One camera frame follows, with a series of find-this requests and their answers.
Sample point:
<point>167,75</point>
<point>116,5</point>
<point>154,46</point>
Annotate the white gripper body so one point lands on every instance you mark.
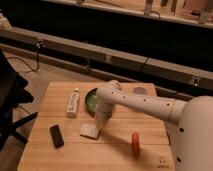
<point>102,115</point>

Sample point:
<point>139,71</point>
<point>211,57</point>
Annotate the white sponge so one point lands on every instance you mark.
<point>89,131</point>

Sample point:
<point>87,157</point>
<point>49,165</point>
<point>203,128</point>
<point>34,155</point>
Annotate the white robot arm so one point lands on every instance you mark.
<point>194,119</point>

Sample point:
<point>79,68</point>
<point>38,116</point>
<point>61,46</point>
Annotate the green bowl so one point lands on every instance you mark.
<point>90,102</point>

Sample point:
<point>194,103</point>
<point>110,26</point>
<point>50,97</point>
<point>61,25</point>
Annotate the white tube bottle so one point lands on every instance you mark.
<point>73,103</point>

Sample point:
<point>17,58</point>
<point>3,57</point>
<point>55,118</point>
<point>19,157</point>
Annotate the orange carrot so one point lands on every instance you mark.
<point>135,144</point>

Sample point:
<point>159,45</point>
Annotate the black rectangular remote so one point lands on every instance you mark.
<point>56,136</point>

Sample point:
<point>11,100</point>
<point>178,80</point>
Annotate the black office chair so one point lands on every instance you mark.
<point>12,93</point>

